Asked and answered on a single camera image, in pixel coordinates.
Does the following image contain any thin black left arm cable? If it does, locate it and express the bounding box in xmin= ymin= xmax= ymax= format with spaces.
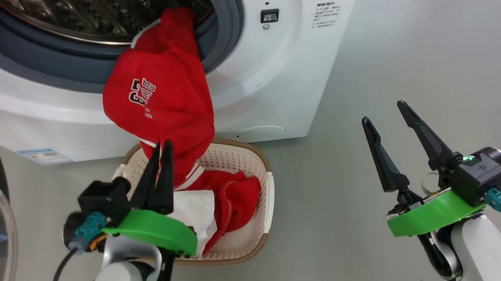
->
xmin=48 ymin=248 xmax=94 ymax=281

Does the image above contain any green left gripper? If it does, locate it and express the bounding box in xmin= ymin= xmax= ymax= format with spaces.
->
xmin=96 ymin=139 xmax=199 ymax=262

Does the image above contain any steel perforated washer drum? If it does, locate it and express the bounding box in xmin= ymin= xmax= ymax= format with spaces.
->
xmin=0 ymin=0 xmax=217 ymax=53

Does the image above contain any red sports jersey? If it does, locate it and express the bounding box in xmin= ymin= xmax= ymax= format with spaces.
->
xmin=96 ymin=2 xmax=267 ymax=262

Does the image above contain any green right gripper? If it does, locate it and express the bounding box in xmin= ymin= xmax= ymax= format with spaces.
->
xmin=360 ymin=95 xmax=488 ymax=240

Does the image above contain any round white filter cover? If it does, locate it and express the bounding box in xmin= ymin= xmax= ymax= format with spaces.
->
xmin=234 ymin=125 xmax=287 ymax=143

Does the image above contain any cream laundry basket brown rim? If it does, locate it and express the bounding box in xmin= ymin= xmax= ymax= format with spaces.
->
xmin=110 ymin=134 xmax=281 ymax=274

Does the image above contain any blue energy label sticker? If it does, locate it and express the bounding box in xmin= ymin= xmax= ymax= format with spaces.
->
xmin=18 ymin=147 xmax=74 ymax=167

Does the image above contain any white front-load washing machine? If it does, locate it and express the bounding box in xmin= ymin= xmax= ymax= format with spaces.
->
xmin=0 ymin=0 xmax=377 ymax=168

